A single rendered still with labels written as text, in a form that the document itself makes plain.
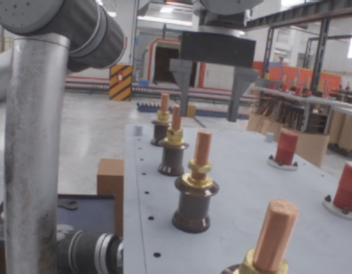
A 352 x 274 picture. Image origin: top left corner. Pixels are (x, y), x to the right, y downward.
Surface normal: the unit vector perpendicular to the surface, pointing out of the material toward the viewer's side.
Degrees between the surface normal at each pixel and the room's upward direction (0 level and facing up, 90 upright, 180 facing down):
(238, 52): 90
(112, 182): 90
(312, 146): 90
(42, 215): 84
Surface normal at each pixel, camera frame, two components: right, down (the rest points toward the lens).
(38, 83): 0.50, 0.14
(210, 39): 0.03, 0.28
